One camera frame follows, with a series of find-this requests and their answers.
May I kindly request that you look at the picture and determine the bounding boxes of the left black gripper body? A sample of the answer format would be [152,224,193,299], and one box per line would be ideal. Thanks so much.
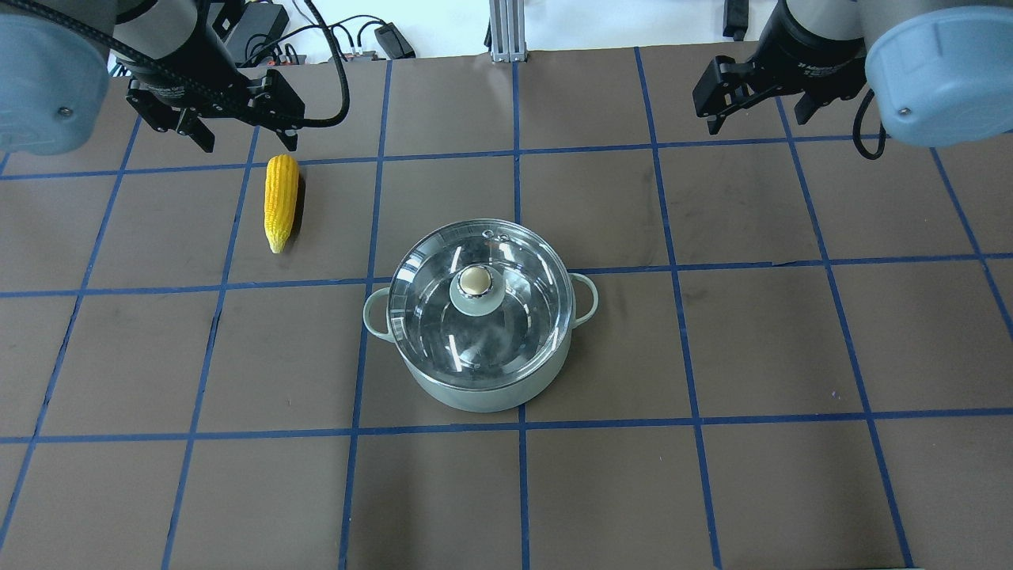
[119,1,268,127]

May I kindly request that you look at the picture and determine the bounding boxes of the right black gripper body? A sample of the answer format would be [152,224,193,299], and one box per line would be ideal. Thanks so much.
[748,1,866,100]

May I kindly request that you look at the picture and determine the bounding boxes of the yellow corn cob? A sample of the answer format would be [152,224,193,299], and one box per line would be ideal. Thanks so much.
[263,154,300,255]

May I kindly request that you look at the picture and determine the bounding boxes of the glass pot lid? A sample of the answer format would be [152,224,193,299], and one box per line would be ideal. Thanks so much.
[387,222,575,393]

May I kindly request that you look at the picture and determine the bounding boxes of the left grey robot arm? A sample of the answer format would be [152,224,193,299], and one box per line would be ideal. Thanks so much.
[1,1,306,155]

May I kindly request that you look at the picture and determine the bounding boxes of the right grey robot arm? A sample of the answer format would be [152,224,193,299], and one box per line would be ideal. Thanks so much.
[693,1,1012,147]

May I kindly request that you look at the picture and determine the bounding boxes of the pale green cooking pot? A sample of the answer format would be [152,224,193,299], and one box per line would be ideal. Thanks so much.
[362,222,600,413]

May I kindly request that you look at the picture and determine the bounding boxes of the black power adapter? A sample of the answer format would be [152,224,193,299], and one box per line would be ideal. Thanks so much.
[225,2,290,66]

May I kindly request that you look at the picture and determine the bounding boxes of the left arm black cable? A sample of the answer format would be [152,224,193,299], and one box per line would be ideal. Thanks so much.
[16,0,350,130]

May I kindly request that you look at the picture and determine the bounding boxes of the aluminium frame post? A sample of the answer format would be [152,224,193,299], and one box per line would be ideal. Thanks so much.
[488,0,529,63]

